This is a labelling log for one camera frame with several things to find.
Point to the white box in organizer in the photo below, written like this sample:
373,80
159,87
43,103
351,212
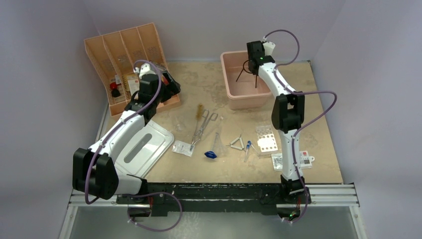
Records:
133,83

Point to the black mounting base rail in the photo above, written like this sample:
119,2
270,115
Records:
264,198

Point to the pink plastic bin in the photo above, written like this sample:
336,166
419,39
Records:
243,90

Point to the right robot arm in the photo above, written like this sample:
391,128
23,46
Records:
287,117

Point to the white test tube rack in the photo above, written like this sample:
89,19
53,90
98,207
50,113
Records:
266,141

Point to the white plastic lid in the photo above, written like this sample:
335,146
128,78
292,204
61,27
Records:
143,150

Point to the blue capped test tube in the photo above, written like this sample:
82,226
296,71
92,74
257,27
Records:
247,150

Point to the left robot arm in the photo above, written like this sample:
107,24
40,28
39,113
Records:
94,171

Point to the peach file organizer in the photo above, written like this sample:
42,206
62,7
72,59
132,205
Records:
113,55

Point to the metal crucible tongs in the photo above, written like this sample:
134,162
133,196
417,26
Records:
207,116

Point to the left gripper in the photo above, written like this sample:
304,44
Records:
171,89

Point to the white labelled package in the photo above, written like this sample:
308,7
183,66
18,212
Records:
305,160

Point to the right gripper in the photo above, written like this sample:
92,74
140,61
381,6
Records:
252,71

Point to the small white packet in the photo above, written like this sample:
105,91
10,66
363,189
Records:
183,148

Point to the red black bottle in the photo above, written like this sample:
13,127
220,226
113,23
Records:
115,93

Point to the white clay triangle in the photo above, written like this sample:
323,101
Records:
237,143

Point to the test tube brush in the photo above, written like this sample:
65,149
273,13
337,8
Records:
199,112

